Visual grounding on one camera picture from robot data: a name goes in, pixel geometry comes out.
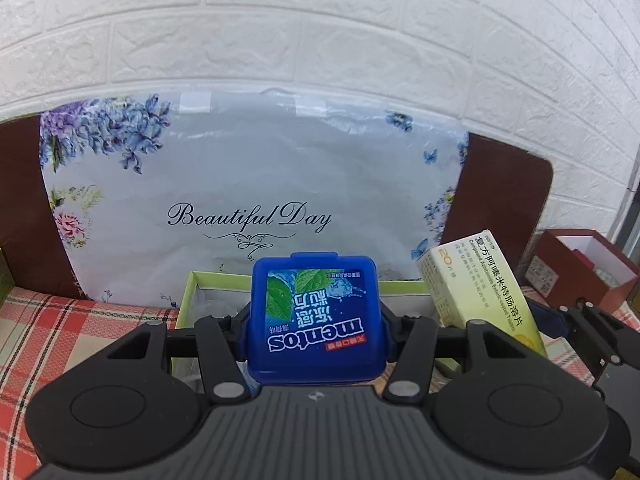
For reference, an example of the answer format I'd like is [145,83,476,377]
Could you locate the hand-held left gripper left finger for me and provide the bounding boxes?
[107,305,255,404]

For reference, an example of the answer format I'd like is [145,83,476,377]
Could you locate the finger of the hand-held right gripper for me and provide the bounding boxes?
[529,299,627,387]

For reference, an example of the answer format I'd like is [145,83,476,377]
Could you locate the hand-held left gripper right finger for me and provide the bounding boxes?
[386,309,547,402]

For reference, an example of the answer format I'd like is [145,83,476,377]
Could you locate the light green box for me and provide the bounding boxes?
[175,270,452,397]

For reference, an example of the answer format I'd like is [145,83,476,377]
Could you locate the blue mint box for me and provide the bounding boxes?
[248,249,389,386]

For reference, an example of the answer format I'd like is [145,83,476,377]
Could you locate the yellow medicine box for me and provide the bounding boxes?
[416,231,549,359]

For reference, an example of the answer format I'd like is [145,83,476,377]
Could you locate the brown cardboard box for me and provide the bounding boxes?
[519,228,640,322]

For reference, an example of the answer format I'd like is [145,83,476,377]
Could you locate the brown wooden headboard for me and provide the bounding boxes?
[0,112,556,302]

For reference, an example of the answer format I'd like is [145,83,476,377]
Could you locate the dark vertical pole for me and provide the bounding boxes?
[611,129,640,247]

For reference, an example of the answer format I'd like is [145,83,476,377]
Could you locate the white floral plastic bag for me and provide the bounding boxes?
[39,90,472,307]

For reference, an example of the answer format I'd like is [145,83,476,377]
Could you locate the plaid bed sheet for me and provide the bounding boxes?
[0,285,640,461]

